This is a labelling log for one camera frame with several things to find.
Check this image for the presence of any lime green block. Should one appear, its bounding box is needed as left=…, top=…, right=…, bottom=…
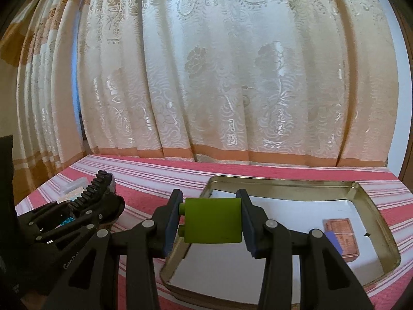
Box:
left=179, top=198, right=242, bottom=244

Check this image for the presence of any gold metal tray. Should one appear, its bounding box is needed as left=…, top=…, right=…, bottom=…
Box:
left=160, top=176, right=400, bottom=309

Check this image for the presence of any red striped tablecloth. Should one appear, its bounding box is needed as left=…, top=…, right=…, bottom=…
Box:
left=16, top=155, right=412, bottom=309

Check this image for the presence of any cream patterned curtain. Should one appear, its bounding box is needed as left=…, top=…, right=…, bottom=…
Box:
left=72, top=0, right=398, bottom=167

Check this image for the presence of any black toothed gear toy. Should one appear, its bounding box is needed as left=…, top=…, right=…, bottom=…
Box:
left=68, top=170, right=116, bottom=218

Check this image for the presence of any orange side curtain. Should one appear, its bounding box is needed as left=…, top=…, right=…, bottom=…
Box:
left=1, top=0, right=85, bottom=204

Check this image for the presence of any copper brown small box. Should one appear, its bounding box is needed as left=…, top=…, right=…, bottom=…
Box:
left=323, top=218, right=360, bottom=262

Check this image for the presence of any cyan building brick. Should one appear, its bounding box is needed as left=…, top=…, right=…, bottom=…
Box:
left=60, top=217, right=75, bottom=226

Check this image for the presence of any dark blue block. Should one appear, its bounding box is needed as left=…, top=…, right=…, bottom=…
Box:
left=325, top=231, right=343, bottom=255

